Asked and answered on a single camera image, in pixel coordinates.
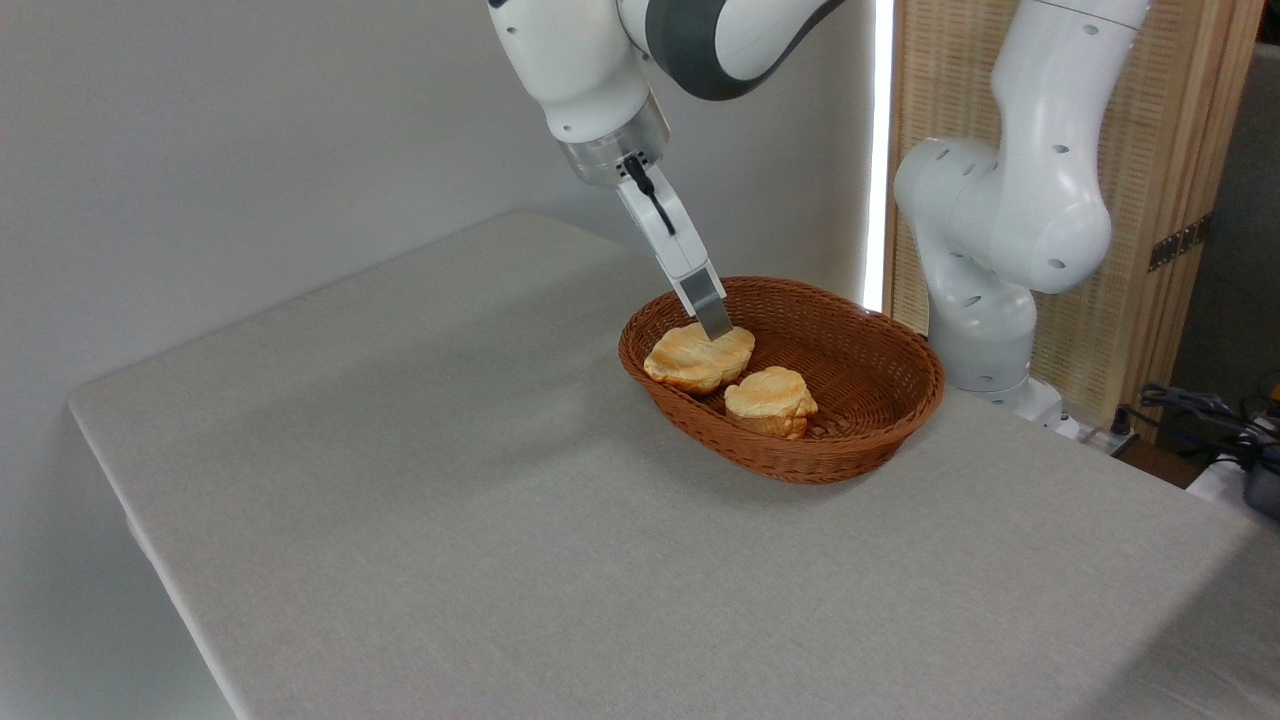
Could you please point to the grey tablecloth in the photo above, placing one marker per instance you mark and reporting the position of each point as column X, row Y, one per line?
column 600, row 600

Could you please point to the black screen hinge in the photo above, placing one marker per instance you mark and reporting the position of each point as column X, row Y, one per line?
column 1180, row 243

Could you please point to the brown wicker basket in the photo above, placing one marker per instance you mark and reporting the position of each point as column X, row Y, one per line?
column 850, row 450

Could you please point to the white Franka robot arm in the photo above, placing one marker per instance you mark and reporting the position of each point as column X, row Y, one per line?
column 1040, row 220

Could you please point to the wooden folding screen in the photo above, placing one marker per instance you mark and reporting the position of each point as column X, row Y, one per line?
column 1170, row 100

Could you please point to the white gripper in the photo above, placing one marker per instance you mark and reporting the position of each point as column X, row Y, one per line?
column 675, row 245

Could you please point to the white vertical light strip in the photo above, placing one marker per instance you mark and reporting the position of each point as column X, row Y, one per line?
column 878, row 150

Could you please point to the white power strip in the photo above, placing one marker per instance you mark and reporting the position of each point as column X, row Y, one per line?
column 1100, row 437

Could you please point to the round golden bread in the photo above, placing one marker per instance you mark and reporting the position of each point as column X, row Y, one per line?
column 770, row 395

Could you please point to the long golden bread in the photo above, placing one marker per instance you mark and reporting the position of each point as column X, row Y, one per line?
column 690, row 365

